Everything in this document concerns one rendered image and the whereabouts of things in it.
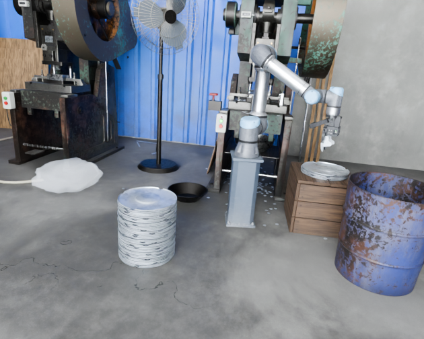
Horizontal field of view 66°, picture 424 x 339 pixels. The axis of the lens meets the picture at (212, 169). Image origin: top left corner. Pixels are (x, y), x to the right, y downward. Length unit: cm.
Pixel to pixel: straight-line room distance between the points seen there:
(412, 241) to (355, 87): 251
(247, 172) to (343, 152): 222
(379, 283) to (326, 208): 54
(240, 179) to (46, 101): 184
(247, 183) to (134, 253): 78
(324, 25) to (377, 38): 172
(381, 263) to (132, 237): 115
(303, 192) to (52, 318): 142
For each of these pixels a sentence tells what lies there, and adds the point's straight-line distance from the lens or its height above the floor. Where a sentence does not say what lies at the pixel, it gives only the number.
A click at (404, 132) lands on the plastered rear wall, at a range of 415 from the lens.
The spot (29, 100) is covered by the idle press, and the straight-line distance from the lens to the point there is 319.
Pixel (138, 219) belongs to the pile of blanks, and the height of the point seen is 26.
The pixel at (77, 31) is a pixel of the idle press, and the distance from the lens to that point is 274.
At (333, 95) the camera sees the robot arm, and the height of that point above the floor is 85.
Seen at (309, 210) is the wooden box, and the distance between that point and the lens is 206.
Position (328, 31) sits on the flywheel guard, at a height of 121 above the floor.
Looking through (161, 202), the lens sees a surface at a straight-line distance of 161.
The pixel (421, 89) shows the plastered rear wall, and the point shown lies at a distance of 414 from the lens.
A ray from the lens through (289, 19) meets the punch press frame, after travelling 257.
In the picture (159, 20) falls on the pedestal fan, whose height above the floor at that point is 126.
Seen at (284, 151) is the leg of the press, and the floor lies 39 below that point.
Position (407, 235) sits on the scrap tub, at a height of 33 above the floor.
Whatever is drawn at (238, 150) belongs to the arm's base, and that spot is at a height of 49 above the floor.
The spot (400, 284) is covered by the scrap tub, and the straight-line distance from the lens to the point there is 180.
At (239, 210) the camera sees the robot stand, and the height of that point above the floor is 11.
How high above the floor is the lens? 97
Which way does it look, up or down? 18 degrees down
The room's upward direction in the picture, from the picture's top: 4 degrees clockwise
